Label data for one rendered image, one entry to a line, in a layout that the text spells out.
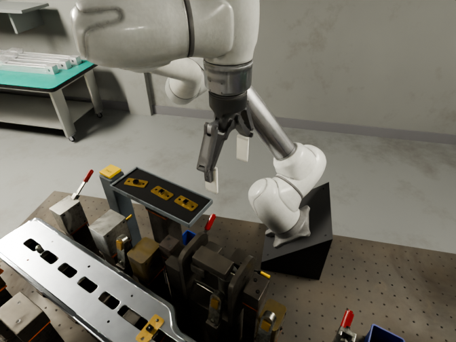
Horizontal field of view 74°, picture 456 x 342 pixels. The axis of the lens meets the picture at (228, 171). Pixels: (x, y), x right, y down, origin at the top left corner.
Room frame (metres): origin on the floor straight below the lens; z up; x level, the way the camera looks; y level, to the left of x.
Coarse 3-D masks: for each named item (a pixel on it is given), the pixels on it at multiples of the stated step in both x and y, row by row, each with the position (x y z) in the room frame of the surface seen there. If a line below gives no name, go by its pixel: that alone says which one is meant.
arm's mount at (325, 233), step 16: (320, 192) 1.04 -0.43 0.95; (320, 208) 0.94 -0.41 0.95; (320, 224) 0.85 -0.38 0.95; (272, 240) 0.89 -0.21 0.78; (304, 240) 0.80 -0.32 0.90; (320, 240) 0.76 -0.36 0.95; (272, 256) 0.80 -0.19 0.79; (288, 256) 0.77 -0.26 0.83; (304, 256) 0.76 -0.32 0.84; (320, 256) 0.75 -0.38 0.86; (288, 272) 0.77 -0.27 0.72; (304, 272) 0.76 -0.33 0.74; (320, 272) 0.74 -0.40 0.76
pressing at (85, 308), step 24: (0, 240) 0.72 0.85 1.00; (24, 240) 0.72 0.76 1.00; (48, 240) 0.72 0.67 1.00; (72, 240) 0.72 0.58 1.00; (24, 264) 0.62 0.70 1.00; (48, 264) 0.62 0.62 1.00; (72, 264) 0.62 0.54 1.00; (96, 264) 0.62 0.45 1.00; (48, 288) 0.53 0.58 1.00; (72, 288) 0.53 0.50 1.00; (96, 288) 0.53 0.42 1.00; (120, 288) 0.53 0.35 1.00; (144, 288) 0.52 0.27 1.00; (72, 312) 0.45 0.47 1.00; (96, 312) 0.45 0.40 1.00; (144, 312) 0.45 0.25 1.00; (168, 312) 0.45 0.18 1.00; (96, 336) 0.38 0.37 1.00; (120, 336) 0.38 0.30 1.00
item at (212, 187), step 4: (216, 168) 0.49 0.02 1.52; (216, 172) 0.49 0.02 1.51; (216, 176) 0.49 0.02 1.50; (216, 180) 0.49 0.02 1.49; (208, 184) 0.50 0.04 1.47; (212, 184) 0.49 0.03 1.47; (216, 184) 0.49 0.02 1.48; (208, 188) 0.50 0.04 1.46; (212, 188) 0.49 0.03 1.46; (216, 188) 0.49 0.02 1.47; (212, 192) 0.49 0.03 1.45; (216, 192) 0.49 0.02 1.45
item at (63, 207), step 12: (60, 204) 0.85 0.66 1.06; (72, 204) 0.85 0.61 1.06; (60, 216) 0.79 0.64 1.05; (72, 216) 0.82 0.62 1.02; (84, 216) 0.86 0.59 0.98; (60, 228) 0.82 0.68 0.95; (72, 228) 0.81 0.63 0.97; (84, 228) 0.85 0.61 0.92; (84, 240) 0.83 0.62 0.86; (96, 252) 0.85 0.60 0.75
